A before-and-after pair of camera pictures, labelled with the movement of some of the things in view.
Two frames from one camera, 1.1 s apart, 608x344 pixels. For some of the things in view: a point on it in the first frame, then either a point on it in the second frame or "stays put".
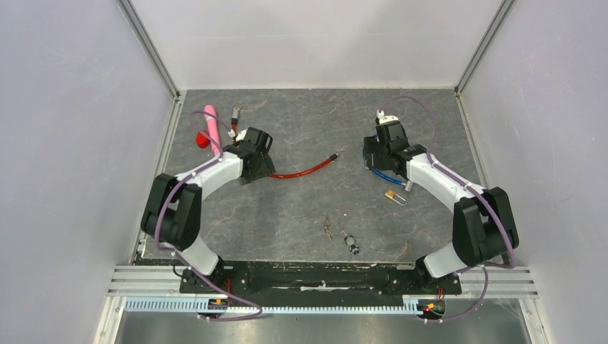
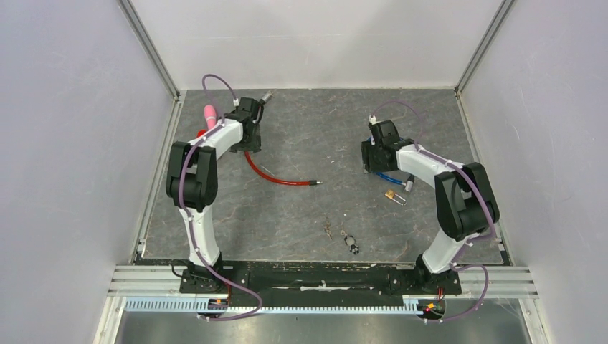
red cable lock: x=234 y=122 to x=266 y=98
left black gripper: x=267 y=168 to x=254 y=145
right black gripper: x=372 y=146 stays put
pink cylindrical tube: x=212 y=124 stays put
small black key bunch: x=350 y=241 stays put
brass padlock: x=390 y=193 stays put
